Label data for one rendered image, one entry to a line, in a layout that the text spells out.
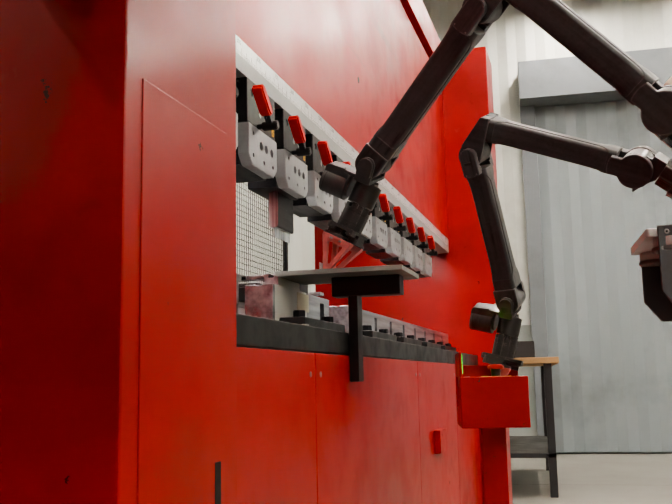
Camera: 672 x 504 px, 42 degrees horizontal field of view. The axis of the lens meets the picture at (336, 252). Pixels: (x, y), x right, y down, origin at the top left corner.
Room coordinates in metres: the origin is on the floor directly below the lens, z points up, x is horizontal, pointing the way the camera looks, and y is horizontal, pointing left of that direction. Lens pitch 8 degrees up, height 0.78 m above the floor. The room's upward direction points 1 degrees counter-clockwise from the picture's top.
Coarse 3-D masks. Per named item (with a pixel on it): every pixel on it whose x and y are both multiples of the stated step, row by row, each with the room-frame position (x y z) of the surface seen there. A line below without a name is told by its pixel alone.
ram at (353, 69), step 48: (240, 0) 1.51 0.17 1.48; (288, 0) 1.78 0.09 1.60; (336, 0) 2.15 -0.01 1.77; (384, 0) 2.72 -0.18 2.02; (288, 48) 1.77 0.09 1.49; (336, 48) 2.14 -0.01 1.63; (384, 48) 2.70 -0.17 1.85; (336, 96) 2.13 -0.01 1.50; (384, 96) 2.68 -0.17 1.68; (336, 144) 2.12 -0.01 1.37; (432, 144) 3.56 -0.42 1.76; (384, 192) 2.64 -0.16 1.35; (432, 192) 3.52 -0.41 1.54
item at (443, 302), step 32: (480, 64) 3.84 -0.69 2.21; (448, 96) 3.89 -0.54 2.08; (480, 96) 3.85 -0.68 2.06; (448, 128) 3.89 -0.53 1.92; (448, 160) 3.89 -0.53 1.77; (448, 192) 3.89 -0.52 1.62; (448, 224) 3.89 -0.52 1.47; (320, 256) 4.06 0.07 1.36; (448, 256) 3.90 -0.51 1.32; (480, 256) 3.86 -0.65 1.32; (320, 288) 4.06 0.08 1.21; (416, 288) 3.94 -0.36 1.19; (448, 288) 3.90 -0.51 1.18; (480, 288) 3.86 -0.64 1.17; (416, 320) 3.94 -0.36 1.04; (448, 320) 3.90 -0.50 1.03; (480, 352) 3.86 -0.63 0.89
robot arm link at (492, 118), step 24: (480, 120) 1.98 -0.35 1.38; (504, 120) 1.99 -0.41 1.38; (480, 144) 2.00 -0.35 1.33; (504, 144) 1.99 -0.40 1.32; (528, 144) 1.96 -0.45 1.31; (552, 144) 1.94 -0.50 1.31; (576, 144) 1.91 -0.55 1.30; (600, 144) 1.91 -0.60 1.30; (600, 168) 1.90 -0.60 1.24; (624, 168) 1.86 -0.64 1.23; (648, 168) 1.83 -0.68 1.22
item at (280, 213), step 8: (272, 192) 1.79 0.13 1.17; (272, 200) 1.79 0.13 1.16; (280, 200) 1.80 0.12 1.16; (288, 200) 1.85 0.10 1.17; (272, 208) 1.79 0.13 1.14; (280, 208) 1.80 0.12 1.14; (288, 208) 1.85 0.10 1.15; (272, 216) 1.79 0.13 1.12; (280, 216) 1.80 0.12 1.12; (288, 216) 1.85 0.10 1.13; (272, 224) 1.79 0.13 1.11; (280, 224) 1.80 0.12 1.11; (288, 224) 1.85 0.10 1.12; (280, 232) 1.83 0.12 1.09; (288, 232) 1.86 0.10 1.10; (288, 240) 1.88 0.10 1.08
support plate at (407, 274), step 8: (400, 264) 1.68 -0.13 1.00; (280, 272) 1.74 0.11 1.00; (288, 272) 1.74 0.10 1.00; (296, 272) 1.73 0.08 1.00; (304, 272) 1.73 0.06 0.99; (312, 272) 1.73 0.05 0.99; (320, 272) 1.72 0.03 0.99; (328, 272) 1.72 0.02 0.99; (336, 272) 1.71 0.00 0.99; (344, 272) 1.71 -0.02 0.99; (352, 272) 1.71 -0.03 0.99; (360, 272) 1.71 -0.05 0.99; (368, 272) 1.71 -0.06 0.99; (376, 272) 1.72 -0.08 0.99; (384, 272) 1.72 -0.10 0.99; (392, 272) 1.72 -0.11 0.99; (400, 272) 1.72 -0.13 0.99; (408, 272) 1.74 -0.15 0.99; (296, 280) 1.83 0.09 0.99; (304, 280) 1.83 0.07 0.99; (312, 280) 1.83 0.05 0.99; (320, 280) 1.84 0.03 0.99; (328, 280) 1.84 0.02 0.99
